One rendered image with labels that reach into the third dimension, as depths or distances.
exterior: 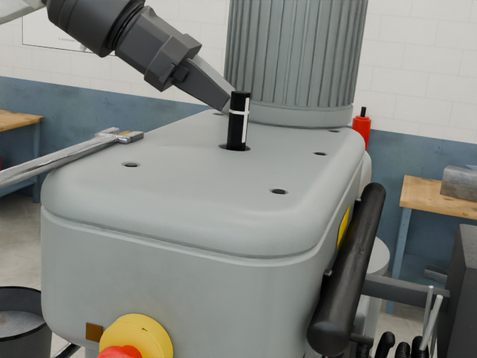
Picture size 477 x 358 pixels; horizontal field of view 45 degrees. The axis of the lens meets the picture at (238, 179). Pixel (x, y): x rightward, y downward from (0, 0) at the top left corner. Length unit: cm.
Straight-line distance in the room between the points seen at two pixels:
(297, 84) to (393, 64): 405
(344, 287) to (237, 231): 14
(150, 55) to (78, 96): 516
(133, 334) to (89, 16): 32
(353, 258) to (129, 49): 31
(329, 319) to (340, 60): 43
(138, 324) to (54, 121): 551
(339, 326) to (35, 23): 562
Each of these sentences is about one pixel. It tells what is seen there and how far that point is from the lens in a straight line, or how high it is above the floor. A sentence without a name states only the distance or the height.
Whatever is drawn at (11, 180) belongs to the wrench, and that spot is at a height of 189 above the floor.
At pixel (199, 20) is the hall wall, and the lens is 517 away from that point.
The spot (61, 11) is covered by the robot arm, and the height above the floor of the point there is 202.
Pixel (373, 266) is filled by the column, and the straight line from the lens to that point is 123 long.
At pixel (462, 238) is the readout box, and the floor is 172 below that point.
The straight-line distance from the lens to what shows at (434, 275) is 461.
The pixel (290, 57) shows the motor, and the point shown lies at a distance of 79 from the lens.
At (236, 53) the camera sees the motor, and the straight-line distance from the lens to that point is 83.
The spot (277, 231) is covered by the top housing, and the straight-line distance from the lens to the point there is 45.
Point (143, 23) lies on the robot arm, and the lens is 62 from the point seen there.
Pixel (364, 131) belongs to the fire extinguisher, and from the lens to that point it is 476.
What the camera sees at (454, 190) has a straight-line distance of 444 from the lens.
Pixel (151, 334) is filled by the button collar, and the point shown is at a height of 178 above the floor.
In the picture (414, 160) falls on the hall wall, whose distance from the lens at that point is 491.
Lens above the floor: 204
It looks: 16 degrees down
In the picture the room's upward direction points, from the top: 5 degrees clockwise
